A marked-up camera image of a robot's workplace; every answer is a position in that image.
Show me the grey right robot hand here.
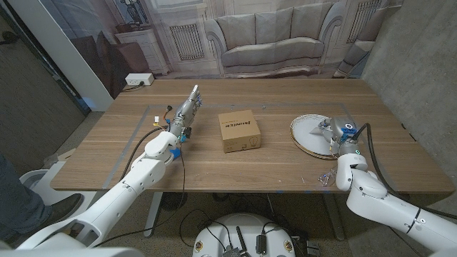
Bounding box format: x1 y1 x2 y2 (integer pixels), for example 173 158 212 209
318 116 359 145

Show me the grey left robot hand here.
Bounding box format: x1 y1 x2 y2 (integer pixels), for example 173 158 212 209
168 84 203 138

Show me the gold-rimmed white paper plate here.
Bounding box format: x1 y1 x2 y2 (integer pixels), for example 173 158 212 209
289 114 353 161

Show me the brown cardboard box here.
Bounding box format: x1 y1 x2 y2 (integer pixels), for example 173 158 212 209
218 109 262 153

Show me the clear plastic piece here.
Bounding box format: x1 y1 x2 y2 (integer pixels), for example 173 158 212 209
317 169 338 187

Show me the white power strip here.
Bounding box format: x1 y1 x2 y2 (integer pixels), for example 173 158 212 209
124 73 155 86

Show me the black floor fan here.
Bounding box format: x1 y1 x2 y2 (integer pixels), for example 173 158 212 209
160 191 189 211

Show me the printed living room backdrop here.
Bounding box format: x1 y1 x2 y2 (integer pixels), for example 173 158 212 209
39 0 404 99

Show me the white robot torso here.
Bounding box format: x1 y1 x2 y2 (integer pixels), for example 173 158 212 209
191 213 296 257

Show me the black adapter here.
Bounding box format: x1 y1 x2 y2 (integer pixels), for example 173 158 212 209
256 233 267 256

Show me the black antenna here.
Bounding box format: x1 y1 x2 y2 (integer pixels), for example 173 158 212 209
235 226 249 256

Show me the dark shoe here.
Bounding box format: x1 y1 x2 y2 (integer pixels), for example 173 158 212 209
42 192 86 224

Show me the person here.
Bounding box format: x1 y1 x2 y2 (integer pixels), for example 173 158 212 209
0 151 54 243

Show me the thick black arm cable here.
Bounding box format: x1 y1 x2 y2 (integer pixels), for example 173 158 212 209
351 123 457 221
119 127 169 181

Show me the thin black cable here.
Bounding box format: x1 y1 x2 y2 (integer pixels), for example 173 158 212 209
94 142 186 248

